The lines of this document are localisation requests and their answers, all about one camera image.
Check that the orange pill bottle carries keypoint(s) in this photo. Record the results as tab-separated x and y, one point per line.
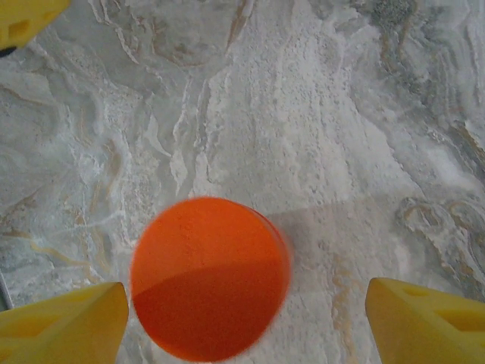
283	246

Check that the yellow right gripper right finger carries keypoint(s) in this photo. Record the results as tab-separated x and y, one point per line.
428	326

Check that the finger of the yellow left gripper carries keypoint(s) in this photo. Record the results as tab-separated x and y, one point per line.
26	19

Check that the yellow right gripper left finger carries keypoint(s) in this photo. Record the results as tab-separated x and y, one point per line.
57	330

